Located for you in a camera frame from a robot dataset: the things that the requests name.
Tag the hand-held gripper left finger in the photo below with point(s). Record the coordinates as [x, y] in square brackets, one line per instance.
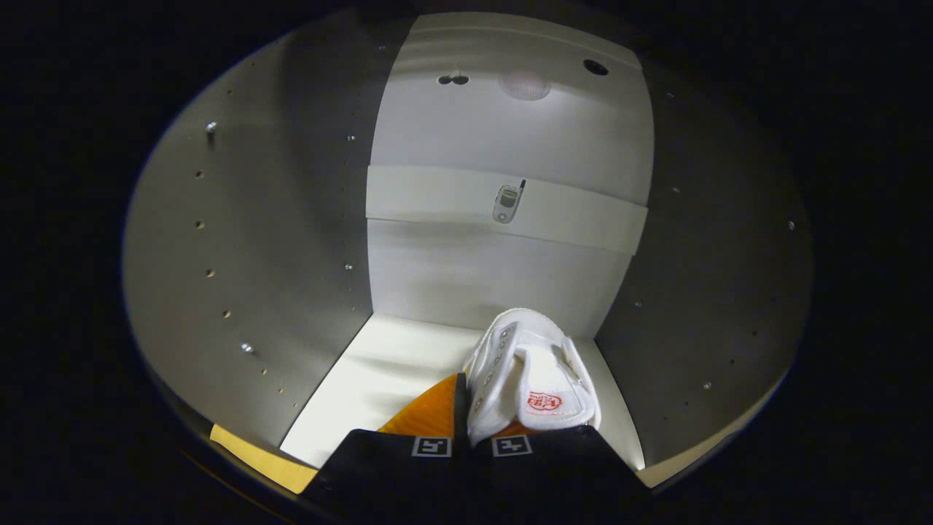
[393, 474]

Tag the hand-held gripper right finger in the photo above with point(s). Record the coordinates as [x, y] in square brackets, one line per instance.
[554, 481]

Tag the white shoe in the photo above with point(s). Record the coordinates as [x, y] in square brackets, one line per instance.
[525, 364]

